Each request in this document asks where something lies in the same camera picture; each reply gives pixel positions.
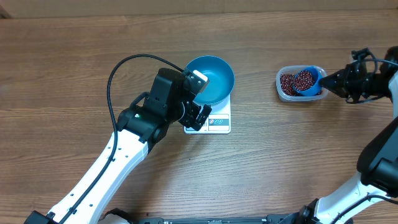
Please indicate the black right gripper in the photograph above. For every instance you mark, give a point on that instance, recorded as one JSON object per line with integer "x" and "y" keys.
{"x": 342, "y": 81}

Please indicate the clear plastic bean container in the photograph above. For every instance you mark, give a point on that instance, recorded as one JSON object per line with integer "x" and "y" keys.
{"x": 293, "y": 70}

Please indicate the red adzuki beans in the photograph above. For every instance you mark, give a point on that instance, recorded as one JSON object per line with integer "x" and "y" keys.
{"x": 291, "y": 84}

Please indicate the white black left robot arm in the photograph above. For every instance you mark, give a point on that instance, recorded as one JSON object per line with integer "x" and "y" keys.
{"x": 137, "y": 129}

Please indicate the white digital kitchen scale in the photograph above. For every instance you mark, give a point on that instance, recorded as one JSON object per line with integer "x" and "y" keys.
{"x": 218, "y": 121}

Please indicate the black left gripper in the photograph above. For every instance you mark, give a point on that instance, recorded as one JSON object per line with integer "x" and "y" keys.
{"x": 189, "y": 121}

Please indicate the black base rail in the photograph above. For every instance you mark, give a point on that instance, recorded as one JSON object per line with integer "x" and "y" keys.
{"x": 124, "y": 218}

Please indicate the blue plastic measuring scoop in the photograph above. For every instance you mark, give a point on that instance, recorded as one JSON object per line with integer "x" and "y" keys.
{"x": 316, "y": 89}

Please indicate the blue metal bowl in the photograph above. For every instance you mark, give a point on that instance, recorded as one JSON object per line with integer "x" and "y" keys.
{"x": 221, "y": 79}

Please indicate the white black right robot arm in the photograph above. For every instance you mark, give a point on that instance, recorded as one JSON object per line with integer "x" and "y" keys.
{"x": 366, "y": 78}

